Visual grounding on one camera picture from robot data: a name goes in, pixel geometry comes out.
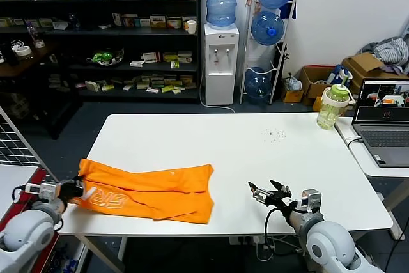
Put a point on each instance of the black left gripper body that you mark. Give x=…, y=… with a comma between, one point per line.
x=68, y=191

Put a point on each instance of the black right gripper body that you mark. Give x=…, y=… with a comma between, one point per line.
x=276, y=199

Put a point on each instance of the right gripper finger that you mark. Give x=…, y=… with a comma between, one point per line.
x=282, y=189
x=259, y=193

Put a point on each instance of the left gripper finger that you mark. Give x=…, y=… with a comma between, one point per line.
x=80, y=179

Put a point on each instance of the orange t-shirt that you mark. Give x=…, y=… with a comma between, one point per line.
x=153, y=190

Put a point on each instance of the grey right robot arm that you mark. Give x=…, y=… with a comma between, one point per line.
x=329, y=241

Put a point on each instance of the grey clothes pile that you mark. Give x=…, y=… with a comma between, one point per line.
x=390, y=49

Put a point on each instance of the white socket strip under table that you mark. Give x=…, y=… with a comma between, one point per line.
x=250, y=240

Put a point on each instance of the red cabinet with white top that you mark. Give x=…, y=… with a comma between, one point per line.
x=19, y=177

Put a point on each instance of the white work table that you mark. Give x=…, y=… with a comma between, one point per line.
x=191, y=138

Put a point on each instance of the green lid drink bottle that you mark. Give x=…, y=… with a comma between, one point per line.
x=329, y=110

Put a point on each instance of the small yellow cardboard box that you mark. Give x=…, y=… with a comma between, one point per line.
x=292, y=97

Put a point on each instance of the white side desk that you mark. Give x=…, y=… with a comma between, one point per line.
x=383, y=172

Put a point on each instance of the open brown cardboard box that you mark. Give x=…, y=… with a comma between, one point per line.
x=314, y=89

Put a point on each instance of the tied clear plastic bag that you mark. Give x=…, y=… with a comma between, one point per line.
x=294, y=83

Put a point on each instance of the grey open laptop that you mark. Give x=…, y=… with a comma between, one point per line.
x=383, y=138

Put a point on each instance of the white water dispenser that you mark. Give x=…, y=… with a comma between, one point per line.
x=220, y=78

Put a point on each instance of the glass bowl with green items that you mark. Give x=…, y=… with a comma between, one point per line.
x=103, y=57

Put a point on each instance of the blue white package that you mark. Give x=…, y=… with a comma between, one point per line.
x=335, y=76

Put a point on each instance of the dark wooden table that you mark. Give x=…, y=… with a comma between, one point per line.
x=19, y=66

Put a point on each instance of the white metal jug rack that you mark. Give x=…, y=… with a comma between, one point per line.
x=244, y=62

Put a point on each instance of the black metal stand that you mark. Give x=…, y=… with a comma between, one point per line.
x=285, y=57

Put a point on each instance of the white red medicine box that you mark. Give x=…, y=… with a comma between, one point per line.
x=149, y=58

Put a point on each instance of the white tape roll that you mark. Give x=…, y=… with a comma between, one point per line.
x=22, y=51

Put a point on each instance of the large brown cardboard box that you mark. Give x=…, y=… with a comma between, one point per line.
x=364, y=63

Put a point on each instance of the clear plastic water bottle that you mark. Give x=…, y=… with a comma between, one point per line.
x=31, y=33

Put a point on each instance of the dark blue bottle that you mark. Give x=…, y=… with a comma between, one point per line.
x=74, y=23

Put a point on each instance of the white paper cup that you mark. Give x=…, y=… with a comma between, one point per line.
x=190, y=27

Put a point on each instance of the pink hanging rag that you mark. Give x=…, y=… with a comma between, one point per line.
x=248, y=0

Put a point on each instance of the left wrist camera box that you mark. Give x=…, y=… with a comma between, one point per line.
x=48, y=191

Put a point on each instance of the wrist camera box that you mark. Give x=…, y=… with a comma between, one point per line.
x=311, y=201
x=48, y=191

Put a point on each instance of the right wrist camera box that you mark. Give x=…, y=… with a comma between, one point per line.
x=311, y=201

